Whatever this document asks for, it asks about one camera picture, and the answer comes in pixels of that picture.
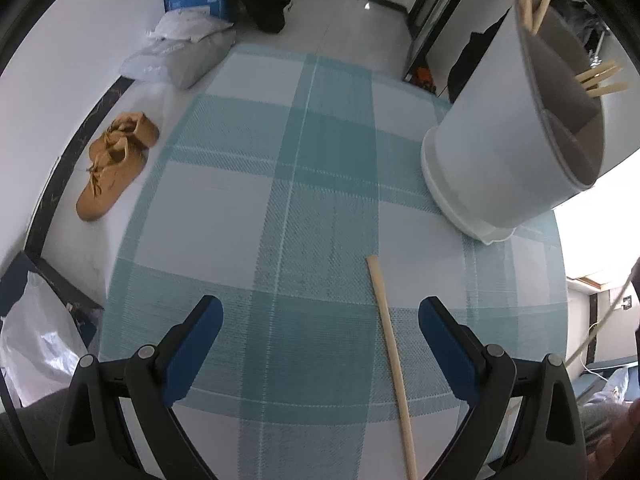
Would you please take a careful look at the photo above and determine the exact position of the silver folding umbrella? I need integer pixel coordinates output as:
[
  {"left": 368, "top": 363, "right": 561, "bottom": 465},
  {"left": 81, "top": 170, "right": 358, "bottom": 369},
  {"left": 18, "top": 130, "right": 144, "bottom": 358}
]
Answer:
[{"left": 585, "top": 20, "right": 613, "bottom": 68}]

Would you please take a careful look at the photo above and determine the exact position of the white plastic bag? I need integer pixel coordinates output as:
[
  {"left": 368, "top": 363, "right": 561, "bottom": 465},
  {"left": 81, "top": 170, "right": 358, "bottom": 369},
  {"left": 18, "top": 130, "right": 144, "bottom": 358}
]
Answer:
[{"left": 0, "top": 271, "right": 88, "bottom": 408}]

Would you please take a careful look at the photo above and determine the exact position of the white grey utensil holder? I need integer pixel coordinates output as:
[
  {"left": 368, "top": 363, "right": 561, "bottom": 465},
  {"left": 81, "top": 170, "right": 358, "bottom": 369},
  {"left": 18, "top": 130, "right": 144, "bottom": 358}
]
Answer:
[{"left": 420, "top": 0, "right": 607, "bottom": 245}]

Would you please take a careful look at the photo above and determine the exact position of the black framed glass door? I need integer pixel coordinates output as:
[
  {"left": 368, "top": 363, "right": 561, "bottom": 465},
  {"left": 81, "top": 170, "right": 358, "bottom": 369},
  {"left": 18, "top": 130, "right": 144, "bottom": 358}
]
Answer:
[{"left": 404, "top": 0, "right": 473, "bottom": 81}]

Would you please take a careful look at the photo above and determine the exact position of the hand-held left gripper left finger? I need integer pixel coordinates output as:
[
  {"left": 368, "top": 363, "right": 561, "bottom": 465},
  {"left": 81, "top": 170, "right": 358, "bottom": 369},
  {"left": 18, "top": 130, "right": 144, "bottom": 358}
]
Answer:
[{"left": 52, "top": 295, "right": 224, "bottom": 480}]

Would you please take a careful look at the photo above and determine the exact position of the black coat on rack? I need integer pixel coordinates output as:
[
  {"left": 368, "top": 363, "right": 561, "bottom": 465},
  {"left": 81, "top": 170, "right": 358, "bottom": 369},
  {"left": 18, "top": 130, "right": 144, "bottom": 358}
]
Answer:
[{"left": 446, "top": 0, "right": 608, "bottom": 103}]

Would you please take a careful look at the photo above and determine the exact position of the dark box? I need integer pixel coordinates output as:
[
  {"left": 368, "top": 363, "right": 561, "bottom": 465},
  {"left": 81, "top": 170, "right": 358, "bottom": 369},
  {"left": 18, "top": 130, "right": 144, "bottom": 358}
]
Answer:
[{"left": 0, "top": 252, "right": 103, "bottom": 348}]

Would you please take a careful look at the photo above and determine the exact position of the teal checked tablecloth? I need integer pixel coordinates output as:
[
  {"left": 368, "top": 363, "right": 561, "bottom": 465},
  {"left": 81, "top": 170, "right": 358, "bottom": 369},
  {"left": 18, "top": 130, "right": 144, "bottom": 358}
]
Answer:
[{"left": 97, "top": 42, "right": 568, "bottom": 480}]

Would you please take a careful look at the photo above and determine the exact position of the white plastic package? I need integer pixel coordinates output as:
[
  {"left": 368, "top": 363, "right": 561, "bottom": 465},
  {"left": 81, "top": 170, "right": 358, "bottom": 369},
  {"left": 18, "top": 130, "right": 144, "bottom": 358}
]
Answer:
[{"left": 147, "top": 7, "right": 236, "bottom": 43}]

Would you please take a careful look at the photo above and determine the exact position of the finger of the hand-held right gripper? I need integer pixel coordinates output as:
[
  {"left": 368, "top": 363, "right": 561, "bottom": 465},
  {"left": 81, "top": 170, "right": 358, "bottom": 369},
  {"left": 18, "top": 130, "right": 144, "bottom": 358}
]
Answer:
[{"left": 628, "top": 256, "right": 640, "bottom": 333}]

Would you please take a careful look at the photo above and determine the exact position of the person's right hand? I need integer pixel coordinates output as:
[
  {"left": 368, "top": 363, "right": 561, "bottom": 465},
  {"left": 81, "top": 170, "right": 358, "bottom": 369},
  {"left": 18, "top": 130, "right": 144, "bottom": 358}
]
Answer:
[{"left": 587, "top": 400, "right": 640, "bottom": 480}]

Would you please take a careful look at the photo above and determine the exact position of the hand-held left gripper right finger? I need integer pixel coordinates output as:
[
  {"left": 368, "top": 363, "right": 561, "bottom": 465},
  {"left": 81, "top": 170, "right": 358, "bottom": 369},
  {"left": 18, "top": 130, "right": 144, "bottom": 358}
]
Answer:
[{"left": 417, "top": 296, "right": 588, "bottom": 480}]

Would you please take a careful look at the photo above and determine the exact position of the grey plastic package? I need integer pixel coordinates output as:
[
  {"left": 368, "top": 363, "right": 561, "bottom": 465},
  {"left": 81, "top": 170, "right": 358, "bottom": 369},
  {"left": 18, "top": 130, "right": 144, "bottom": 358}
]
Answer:
[{"left": 122, "top": 27, "right": 238, "bottom": 91}]

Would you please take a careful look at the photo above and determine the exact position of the tan suede shoe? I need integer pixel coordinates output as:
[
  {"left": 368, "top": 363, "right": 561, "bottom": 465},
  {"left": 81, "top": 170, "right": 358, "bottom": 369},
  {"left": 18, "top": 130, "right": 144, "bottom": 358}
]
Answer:
[
  {"left": 102, "top": 111, "right": 161, "bottom": 163},
  {"left": 76, "top": 132, "right": 148, "bottom": 222}
]

